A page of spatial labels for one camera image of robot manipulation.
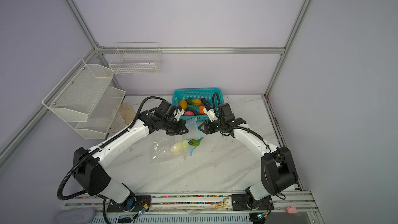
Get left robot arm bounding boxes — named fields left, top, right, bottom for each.
left=72, top=99, right=188, bottom=205

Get yellow lemon toy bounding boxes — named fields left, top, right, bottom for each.
left=178, top=100, right=188, bottom=110

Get white radish toy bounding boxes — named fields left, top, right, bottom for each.
left=170, top=137, right=203, bottom=154

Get teal plastic basket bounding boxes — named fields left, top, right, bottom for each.
left=172, top=88, right=224, bottom=122

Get pink dragonfruit toy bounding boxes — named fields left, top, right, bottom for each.
left=184, top=111, right=194, bottom=116

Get green yellow cucumber toy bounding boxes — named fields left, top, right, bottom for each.
left=185, top=98, right=202, bottom=106

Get dark eggplant toy lower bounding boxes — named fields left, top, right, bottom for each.
left=185, top=107, right=201, bottom=116

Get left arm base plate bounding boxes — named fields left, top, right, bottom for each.
left=106, top=195, right=152, bottom=213

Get orange persimmon toy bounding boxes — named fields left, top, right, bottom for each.
left=199, top=106, right=206, bottom=115

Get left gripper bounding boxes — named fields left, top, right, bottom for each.
left=162, top=118, right=189, bottom=136

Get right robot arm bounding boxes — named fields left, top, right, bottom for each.
left=199, top=104, right=299, bottom=202

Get pink pig figure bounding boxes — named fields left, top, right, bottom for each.
left=286, top=206, right=297, bottom=214

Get grey cloth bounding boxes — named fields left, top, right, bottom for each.
left=55, top=208, right=95, bottom=224

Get white wire basket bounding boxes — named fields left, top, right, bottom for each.
left=108, top=42, right=163, bottom=76

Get clear zip top bag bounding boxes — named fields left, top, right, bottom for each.
left=150, top=118, right=204, bottom=163

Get white mesh two-tier shelf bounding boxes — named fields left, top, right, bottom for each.
left=42, top=60, right=125, bottom=140

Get beige cloth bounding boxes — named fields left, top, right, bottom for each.
left=109, top=104, right=136, bottom=132

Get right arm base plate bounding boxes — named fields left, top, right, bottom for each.
left=231, top=194, right=274, bottom=211

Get black corrugated cable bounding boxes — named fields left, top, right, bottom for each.
left=56, top=96, right=170, bottom=224

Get yellow wooden toy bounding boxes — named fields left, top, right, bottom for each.
left=213, top=197, right=232, bottom=209

